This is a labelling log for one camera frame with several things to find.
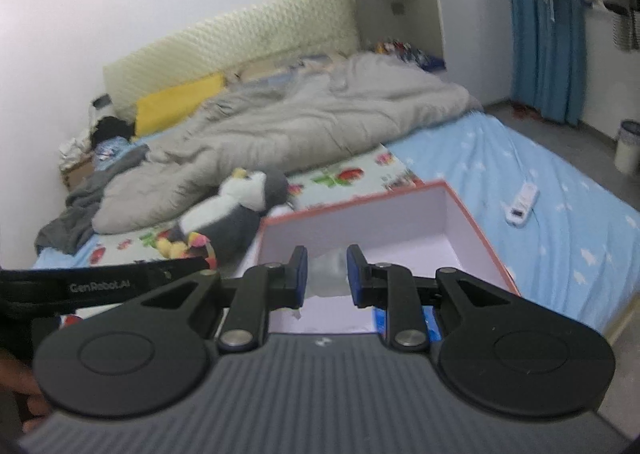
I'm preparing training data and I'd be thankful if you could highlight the fruit printed mat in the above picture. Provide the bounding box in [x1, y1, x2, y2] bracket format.
[60, 143, 424, 329]

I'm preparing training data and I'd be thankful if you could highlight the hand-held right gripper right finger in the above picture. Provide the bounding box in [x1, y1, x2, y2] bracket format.
[346, 244, 505, 350]

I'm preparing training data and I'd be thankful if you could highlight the grey duvet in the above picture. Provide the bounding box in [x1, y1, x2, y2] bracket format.
[92, 54, 484, 235]

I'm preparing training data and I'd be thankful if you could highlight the clear plastic bag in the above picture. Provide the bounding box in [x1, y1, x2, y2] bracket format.
[306, 249, 351, 299]

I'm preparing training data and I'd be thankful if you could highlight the beige pillow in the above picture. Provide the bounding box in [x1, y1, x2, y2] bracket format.
[227, 56, 306, 84]

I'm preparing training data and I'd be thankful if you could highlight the light blue bed sheet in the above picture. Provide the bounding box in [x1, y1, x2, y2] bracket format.
[32, 111, 640, 335]

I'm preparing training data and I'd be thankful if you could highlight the brown cardboard box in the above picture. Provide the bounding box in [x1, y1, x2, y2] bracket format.
[60, 156, 96, 189]

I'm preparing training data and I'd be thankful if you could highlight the yellow pillow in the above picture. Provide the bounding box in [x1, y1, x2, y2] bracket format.
[135, 72, 227, 137]

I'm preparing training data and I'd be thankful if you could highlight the grey wardrobe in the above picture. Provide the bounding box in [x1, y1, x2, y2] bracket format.
[340, 0, 516, 104]

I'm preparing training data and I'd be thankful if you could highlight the striped cloth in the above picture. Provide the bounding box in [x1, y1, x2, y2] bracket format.
[612, 11, 640, 53]

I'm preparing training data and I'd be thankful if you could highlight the dark grey blanket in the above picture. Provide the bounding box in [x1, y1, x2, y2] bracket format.
[35, 144, 151, 255]

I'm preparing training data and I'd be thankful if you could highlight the colourful printed cloth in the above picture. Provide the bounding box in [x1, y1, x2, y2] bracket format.
[375, 38, 446, 69]

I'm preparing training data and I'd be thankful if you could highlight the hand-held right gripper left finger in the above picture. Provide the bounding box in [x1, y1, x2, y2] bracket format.
[141, 245, 309, 355]

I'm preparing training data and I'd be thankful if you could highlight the white waste bin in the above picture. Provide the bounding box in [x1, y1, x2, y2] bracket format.
[614, 120, 640, 175]

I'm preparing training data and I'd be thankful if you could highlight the person's left hand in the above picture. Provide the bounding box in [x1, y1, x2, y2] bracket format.
[0, 350, 51, 432]

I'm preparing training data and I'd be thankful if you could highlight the black clothes pile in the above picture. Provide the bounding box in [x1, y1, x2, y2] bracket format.
[90, 116, 136, 145]

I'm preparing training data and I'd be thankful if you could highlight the white clothes pile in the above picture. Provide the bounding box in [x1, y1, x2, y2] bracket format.
[57, 134, 94, 167]

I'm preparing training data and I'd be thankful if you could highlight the grey penguin plush toy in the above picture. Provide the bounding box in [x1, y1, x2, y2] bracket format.
[155, 168, 297, 267]

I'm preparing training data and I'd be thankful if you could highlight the blue curtain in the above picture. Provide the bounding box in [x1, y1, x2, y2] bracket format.
[502, 0, 587, 127]

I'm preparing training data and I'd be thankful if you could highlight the blue printed cloth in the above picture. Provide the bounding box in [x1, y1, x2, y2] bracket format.
[92, 136, 134, 173]

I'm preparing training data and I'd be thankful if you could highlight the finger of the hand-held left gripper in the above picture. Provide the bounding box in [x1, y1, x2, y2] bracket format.
[137, 256, 211, 287]

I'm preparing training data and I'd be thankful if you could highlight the cream quilted headboard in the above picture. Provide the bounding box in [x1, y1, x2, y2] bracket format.
[102, 0, 361, 122]

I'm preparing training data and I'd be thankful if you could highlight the orange cardboard box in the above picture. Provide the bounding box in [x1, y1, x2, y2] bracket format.
[240, 180, 521, 335]

